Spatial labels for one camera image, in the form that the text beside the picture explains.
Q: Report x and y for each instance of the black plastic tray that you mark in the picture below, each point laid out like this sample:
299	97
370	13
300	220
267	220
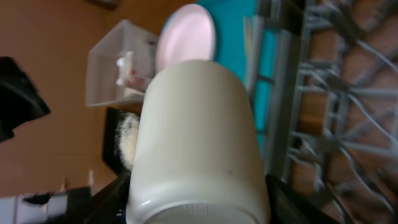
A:
111	154

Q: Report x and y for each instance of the grey dishwasher rack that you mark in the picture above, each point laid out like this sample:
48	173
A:
331	134

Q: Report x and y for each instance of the rice leftovers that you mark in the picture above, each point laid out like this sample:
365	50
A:
126	137

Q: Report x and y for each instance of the large white plate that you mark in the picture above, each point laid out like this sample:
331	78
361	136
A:
189	34

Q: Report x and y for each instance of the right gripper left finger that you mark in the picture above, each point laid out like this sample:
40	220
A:
108	206

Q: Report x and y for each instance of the red snack wrapper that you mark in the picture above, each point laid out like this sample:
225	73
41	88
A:
136	82

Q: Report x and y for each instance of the white cup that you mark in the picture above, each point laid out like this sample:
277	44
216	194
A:
197	158

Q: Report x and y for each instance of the white napkin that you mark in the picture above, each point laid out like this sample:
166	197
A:
126	69

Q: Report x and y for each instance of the clear plastic waste bin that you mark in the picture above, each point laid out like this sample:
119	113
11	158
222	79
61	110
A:
102	71

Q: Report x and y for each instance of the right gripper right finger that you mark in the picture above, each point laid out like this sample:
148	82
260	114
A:
288	207

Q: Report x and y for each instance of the teal serving tray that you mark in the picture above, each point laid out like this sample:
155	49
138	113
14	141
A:
228	18

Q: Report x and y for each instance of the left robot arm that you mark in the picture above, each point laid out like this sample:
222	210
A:
20	100

